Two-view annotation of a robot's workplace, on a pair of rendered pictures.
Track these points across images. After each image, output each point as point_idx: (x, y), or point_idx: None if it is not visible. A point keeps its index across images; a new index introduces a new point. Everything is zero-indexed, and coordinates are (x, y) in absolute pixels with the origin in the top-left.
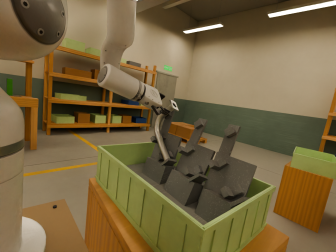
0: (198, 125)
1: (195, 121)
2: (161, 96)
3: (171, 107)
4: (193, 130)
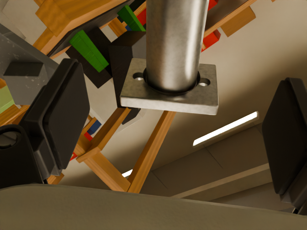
0: (13, 93)
1: (39, 86)
2: (275, 141)
3: (151, 80)
4: (13, 42)
